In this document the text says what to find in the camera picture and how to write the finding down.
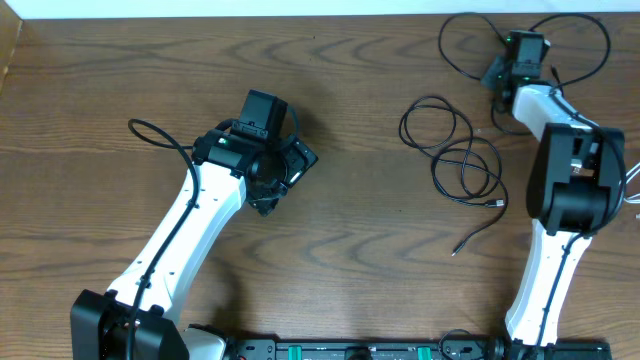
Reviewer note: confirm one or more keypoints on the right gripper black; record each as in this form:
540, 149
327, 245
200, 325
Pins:
493, 74

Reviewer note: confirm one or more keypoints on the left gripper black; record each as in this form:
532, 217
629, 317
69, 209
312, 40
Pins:
267, 201

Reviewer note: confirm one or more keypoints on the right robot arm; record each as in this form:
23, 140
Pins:
576, 188

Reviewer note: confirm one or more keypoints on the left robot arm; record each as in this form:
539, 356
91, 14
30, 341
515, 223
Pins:
242, 161

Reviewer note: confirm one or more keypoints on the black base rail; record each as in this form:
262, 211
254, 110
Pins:
456, 347

